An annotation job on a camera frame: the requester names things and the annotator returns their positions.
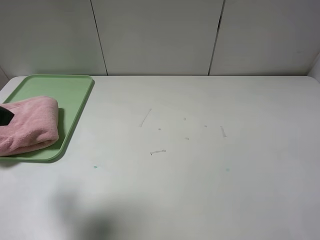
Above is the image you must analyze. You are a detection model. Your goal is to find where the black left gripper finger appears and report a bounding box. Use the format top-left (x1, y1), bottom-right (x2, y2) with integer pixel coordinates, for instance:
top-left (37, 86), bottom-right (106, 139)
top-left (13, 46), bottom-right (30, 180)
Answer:
top-left (0, 106), bottom-right (15, 126)

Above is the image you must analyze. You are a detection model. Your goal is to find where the pink fluffy towel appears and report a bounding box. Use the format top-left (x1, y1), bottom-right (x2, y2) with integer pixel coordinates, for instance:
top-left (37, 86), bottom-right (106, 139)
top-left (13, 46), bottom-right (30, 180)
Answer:
top-left (0, 96), bottom-right (59, 157)

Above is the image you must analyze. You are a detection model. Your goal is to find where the green plastic tray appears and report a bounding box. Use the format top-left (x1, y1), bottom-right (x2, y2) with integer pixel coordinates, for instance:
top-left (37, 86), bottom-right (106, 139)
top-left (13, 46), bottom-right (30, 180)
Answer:
top-left (0, 74), bottom-right (95, 163)

